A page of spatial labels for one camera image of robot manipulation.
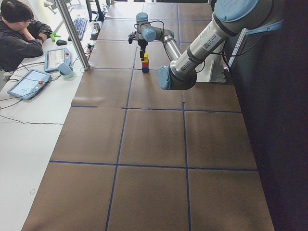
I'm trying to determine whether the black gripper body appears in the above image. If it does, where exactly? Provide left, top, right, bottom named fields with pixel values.
left=138, top=39, right=147, bottom=52

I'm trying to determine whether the yellow wooden block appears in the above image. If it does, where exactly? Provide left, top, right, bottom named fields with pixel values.
left=143, top=53, right=148, bottom=63

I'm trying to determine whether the red wooden block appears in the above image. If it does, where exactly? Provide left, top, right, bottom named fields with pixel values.
left=142, top=61, right=149, bottom=69

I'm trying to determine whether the blue wooden block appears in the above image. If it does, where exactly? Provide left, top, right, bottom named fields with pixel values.
left=142, top=67, right=149, bottom=73

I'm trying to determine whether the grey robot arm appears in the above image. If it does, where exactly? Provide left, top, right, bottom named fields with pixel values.
left=128, top=12, right=181, bottom=61
left=158, top=0, right=284, bottom=90

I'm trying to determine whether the black keyboard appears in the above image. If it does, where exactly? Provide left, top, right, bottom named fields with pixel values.
left=73, top=17, right=88, bottom=40

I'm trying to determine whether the light green tape roll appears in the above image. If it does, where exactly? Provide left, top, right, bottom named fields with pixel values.
left=58, top=63, right=74, bottom=80

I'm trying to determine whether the black computer mouse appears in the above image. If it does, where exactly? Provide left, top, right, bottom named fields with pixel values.
left=56, top=39, right=67, bottom=46

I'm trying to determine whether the far blue teach pendant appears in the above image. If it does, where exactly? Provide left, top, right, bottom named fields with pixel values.
left=44, top=47, right=71, bottom=73

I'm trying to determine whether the blue teach pendant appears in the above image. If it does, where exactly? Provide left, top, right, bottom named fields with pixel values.
left=7, top=69, right=51, bottom=100
left=44, top=47, right=71, bottom=73

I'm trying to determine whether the green plastic clamp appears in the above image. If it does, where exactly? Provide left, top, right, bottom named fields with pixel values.
left=50, top=32, right=61, bottom=42

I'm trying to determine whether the brown paper table cover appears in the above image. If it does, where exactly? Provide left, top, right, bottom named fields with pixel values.
left=23, top=2, right=274, bottom=231

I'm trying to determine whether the near blue teach pendant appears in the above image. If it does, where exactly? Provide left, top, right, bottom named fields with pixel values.
left=7, top=69, right=51, bottom=100

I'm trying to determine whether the seated person dark jacket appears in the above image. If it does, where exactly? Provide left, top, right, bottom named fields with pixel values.
left=0, top=0, right=52, bottom=72

